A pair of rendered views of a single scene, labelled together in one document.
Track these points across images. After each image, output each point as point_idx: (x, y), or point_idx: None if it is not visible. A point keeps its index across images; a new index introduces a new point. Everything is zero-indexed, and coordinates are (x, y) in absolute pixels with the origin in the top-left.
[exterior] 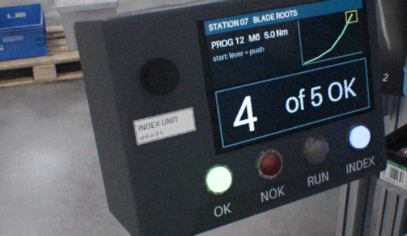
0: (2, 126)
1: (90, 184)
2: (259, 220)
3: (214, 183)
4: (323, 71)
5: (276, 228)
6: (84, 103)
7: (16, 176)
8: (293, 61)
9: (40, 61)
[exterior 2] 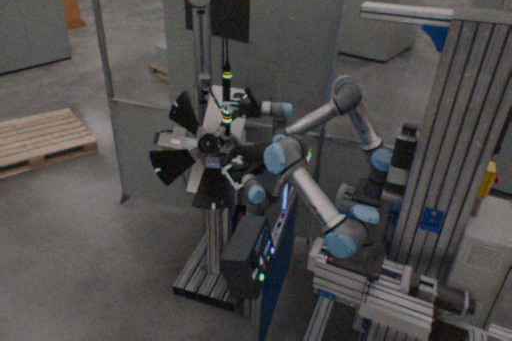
0: None
1: (11, 300)
2: (135, 265)
3: (262, 278)
4: (266, 242)
5: (146, 264)
6: None
7: None
8: (263, 244)
9: None
